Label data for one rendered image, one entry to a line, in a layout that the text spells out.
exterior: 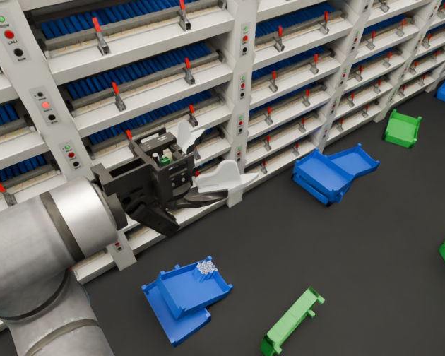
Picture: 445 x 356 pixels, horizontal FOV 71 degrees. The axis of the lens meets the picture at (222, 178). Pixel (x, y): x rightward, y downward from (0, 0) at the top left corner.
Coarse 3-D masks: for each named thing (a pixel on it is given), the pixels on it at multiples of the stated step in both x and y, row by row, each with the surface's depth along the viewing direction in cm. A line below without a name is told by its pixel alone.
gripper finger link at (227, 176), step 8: (224, 160) 40; (232, 160) 41; (224, 168) 41; (232, 168) 41; (200, 176) 42; (208, 176) 42; (216, 176) 42; (224, 176) 42; (232, 176) 42; (240, 176) 45; (248, 176) 45; (256, 176) 45; (200, 184) 42; (208, 184) 43; (216, 184) 43; (224, 184) 43; (232, 184) 43; (240, 184) 43; (248, 184) 44; (200, 192) 42; (232, 192) 44
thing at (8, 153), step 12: (24, 108) 97; (24, 132) 94; (36, 132) 95; (0, 144) 91; (12, 144) 92; (24, 144) 92; (36, 144) 93; (0, 156) 89; (12, 156) 91; (24, 156) 93; (0, 168) 92
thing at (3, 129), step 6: (18, 120) 93; (24, 120) 93; (0, 126) 91; (6, 126) 91; (12, 126) 92; (18, 126) 93; (24, 126) 94; (0, 132) 91; (6, 132) 92; (12, 132) 92
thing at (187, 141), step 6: (180, 126) 46; (186, 126) 48; (180, 132) 47; (186, 132) 49; (198, 132) 52; (204, 132) 52; (180, 138) 47; (186, 138) 49; (192, 138) 50; (198, 138) 51; (180, 144) 48; (186, 144) 49; (192, 144) 49; (198, 144) 52; (186, 150) 49; (192, 150) 50
